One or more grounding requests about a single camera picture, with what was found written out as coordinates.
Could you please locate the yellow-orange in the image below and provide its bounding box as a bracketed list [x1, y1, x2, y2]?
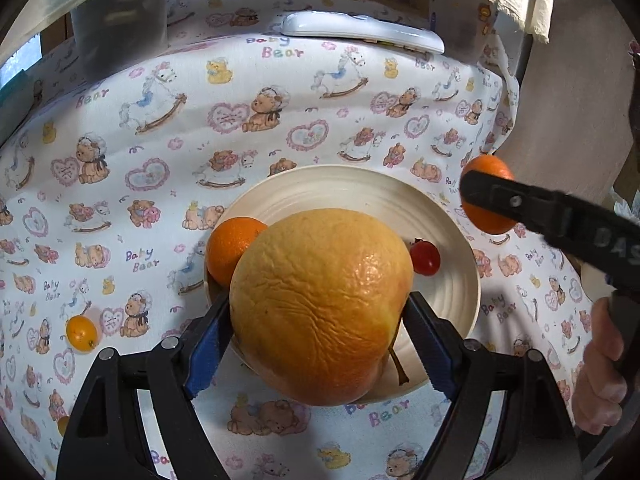
[66, 315, 99, 352]

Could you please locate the orange mandarin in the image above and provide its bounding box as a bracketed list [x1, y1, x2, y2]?
[205, 217, 268, 288]
[461, 154, 515, 235]

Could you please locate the red cherry tomato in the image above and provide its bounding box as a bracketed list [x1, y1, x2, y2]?
[409, 240, 442, 276]

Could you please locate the large yellow-orange grapefruit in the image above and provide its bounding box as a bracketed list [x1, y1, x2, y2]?
[229, 208, 413, 406]

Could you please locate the small orange tomato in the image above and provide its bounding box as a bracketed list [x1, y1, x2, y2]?
[56, 416, 70, 437]

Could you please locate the right human hand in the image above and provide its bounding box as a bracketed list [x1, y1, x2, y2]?
[572, 298, 627, 436]

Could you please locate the wooden headboard panel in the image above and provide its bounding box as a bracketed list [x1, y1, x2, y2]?
[498, 0, 639, 203]

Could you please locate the baby bear printed bedsheet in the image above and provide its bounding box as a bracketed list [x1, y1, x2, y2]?
[1, 0, 591, 479]

